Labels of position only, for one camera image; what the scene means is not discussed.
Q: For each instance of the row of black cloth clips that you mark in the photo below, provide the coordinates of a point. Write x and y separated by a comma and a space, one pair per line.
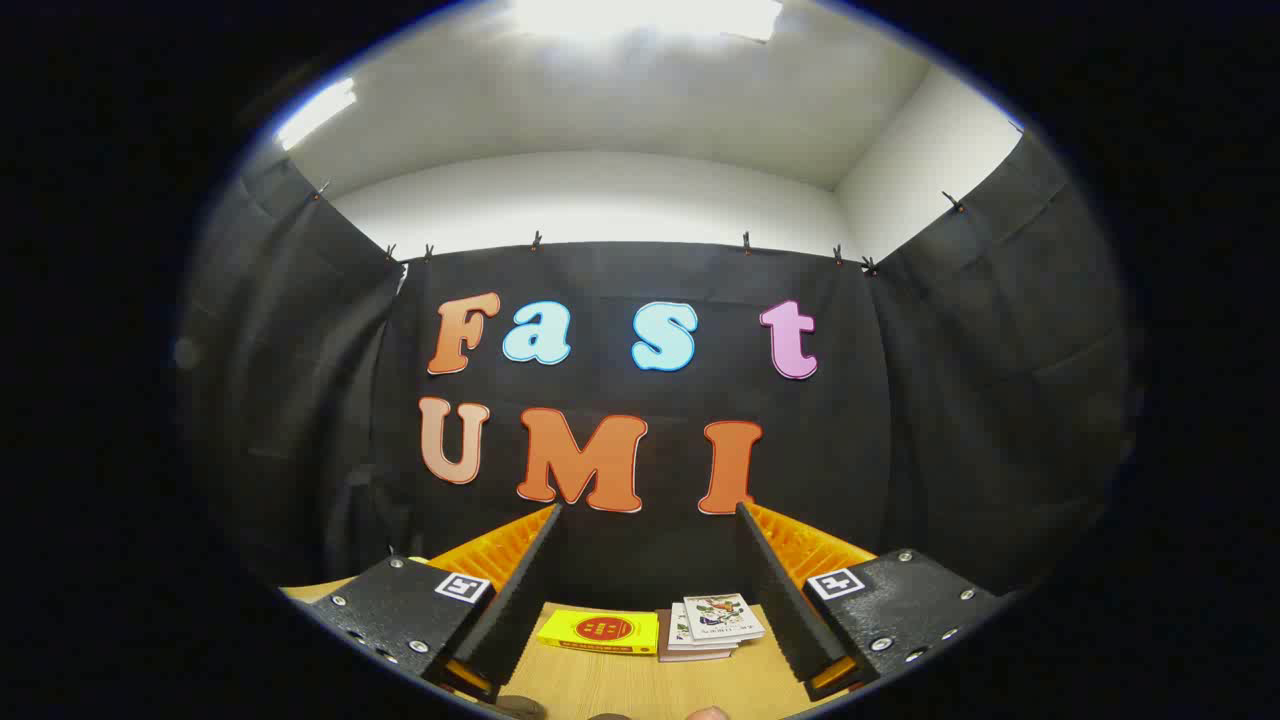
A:
536, 241

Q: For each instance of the ceiling light panel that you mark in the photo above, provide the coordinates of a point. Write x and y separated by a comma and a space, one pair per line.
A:
645, 18
315, 112

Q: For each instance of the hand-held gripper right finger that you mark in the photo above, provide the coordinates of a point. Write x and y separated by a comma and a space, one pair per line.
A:
790, 610

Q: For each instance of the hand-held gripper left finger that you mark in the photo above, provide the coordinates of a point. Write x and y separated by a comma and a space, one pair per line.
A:
520, 610

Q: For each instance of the black backdrop cloth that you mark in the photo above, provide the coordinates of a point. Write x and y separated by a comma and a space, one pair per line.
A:
620, 285

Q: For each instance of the yellow book with red circle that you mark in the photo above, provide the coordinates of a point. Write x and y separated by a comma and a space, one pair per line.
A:
600, 630

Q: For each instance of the pinkish book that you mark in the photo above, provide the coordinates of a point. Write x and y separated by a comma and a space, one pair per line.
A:
690, 656

